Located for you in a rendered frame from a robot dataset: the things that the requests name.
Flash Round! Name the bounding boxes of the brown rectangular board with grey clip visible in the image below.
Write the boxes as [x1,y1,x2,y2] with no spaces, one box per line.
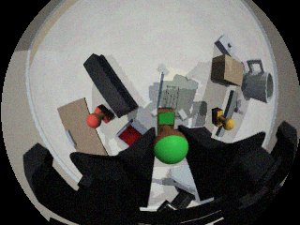
[57,97,108,157]

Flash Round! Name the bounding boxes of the wooden hand stamp with green top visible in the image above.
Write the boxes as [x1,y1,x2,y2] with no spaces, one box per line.
[153,108,188,165]

